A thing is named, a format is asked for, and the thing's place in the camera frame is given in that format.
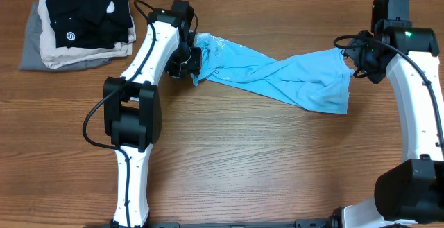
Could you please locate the light blue printed t-shirt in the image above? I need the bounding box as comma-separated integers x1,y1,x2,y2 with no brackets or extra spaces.
193,33,353,114

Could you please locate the folded grey garment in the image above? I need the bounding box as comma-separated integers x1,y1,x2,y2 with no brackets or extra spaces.
19,2,112,71

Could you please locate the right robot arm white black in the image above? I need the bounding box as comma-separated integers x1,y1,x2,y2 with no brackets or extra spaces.
329,26,443,227

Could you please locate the folded beige garment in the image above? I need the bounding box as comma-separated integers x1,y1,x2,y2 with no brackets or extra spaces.
37,0,137,70

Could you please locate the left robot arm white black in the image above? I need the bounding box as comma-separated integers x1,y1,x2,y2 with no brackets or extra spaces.
103,8,201,227

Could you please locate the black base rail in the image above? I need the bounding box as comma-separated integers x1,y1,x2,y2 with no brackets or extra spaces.
83,218,337,228

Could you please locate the black polo shirt with logo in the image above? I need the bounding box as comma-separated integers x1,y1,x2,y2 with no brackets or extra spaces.
46,0,133,49

